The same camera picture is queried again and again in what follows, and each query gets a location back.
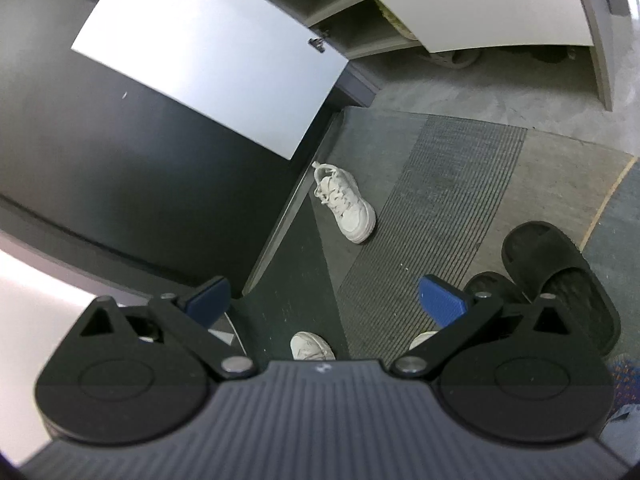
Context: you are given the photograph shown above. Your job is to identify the pale green shoe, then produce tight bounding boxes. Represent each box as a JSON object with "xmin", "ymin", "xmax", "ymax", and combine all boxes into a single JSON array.
[{"xmin": 375, "ymin": 0, "xmax": 418, "ymax": 41}]

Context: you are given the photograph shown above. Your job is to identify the white sneaker with beige swoosh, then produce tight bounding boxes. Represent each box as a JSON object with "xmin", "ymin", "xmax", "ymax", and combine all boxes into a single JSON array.
[{"xmin": 409, "ymin": 331, "xmax": 441, "ymax": 352}]

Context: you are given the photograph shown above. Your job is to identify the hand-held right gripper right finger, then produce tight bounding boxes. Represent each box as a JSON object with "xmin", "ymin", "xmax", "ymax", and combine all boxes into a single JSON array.
[{"xmin": 391, "ymin": 276, "xmax": 583, "ymax": 377}]

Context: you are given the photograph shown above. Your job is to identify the tan sandal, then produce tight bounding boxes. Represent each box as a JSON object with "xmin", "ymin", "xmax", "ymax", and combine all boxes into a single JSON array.
[{"xmin": 430, "ymin": 49, "xmax": 482, "ymax": 70}]

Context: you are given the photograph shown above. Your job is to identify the grey mat with yellow line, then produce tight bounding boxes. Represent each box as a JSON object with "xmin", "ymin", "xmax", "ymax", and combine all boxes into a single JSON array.
[{"xmin": 582, "ymin": 157, "xmax": 640, "ymax": 361}]

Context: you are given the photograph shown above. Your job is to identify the black slide sandal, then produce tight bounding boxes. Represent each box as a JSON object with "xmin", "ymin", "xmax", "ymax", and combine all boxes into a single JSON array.
[
  {"xmin": 464, "ymin": 271, "xmax": 531, "ymax": 306},
  {"xmin": 501, "ymin": 221, "xmax": 621, "ymax": 358}
]

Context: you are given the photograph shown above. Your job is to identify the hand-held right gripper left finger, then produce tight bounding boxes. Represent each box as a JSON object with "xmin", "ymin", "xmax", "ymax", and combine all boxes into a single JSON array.
[{"xmin": 62, "ymin": 276, "xmax": 255, "ymax": 377}]

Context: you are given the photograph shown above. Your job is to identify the dark entry door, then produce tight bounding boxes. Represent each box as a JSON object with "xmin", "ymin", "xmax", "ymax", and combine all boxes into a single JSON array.
[{"xmin": 0, "ymin": 0, "xmax": 346, "ymax": 301}]

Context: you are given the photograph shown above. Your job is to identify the blue patterned cloth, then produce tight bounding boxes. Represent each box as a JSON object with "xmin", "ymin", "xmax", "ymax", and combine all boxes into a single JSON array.
[{"xmin": 607, "ymin": 352, "xmax": 640, "ymax": 403}]

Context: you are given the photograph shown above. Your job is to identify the dark shoe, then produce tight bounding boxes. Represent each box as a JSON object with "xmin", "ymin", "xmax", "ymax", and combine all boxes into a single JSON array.
[{"xmin": 520, "ymin": 46, "xmax": 581, "ymax": 63}]

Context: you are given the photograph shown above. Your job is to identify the chunky white sneaker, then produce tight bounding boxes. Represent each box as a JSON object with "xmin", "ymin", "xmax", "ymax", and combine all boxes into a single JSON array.
[
  {"xmin": 311, "ymin": 161, "xmax": 377, "ymax": 245},
  {"xmin": 290, "ymin": 331, "xmax": 337, "ymax": 362}
]

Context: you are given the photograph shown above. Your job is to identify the plain white cabinet door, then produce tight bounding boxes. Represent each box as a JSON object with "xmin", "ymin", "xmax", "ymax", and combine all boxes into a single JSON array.
[{"xmin": 71, "ymin": 0, "xmax": 350, "ymax": 161}]

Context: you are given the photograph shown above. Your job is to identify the two-tone grey door mat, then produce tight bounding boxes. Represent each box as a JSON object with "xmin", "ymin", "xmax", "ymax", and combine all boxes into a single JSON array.
[{"xmin": 240, "ymin": 105, "xmax": 638, "ymax": 361}]

